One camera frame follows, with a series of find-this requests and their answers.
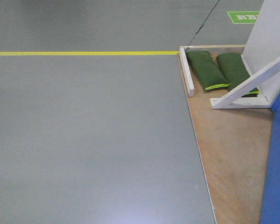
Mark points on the green floor sign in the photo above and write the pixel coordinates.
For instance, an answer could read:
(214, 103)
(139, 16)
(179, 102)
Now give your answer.
(243, 17)

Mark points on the white door wall panel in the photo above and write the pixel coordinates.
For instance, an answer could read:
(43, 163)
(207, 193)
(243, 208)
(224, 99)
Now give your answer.
(263, 46)

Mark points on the white far triangular brace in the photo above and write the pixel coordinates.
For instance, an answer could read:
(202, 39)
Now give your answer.
(234, 100)

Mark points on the plywood base platform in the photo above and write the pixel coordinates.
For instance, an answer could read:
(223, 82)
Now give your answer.
(233, 145)

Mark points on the green sandbag left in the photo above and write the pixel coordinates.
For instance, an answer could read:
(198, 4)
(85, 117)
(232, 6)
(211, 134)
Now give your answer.
(207, 71)

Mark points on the white far edge rail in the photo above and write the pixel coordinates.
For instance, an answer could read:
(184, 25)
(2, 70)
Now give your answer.
(185, 70)

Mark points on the blue door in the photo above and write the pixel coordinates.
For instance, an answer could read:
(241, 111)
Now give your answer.
(270, 211)

